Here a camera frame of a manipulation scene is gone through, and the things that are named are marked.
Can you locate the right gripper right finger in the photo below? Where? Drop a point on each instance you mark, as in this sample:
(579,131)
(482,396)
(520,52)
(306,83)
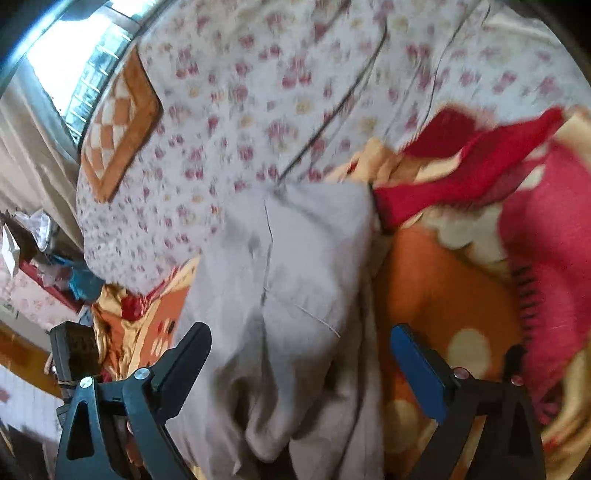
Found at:
(510,446)

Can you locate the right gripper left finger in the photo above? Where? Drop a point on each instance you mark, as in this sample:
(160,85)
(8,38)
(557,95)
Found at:
(116,430)

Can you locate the beige zip jacket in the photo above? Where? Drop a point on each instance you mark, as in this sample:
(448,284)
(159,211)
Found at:
(292,386)

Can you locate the blue plastic bag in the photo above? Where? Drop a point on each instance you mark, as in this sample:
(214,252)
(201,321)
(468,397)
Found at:
(82,282)

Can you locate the beige curtain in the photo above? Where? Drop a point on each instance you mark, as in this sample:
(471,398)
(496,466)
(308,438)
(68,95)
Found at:
(39,160)

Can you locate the orange red yellow blanket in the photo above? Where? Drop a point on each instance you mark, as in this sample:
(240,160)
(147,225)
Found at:
(481,244)

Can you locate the orange checkered cushion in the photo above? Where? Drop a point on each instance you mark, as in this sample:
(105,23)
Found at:
(123,119)

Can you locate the floral white quilt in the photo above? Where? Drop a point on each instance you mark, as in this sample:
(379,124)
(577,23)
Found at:
(264,91)

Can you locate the window with frame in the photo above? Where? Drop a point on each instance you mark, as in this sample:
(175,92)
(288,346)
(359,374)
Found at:
(75,57)

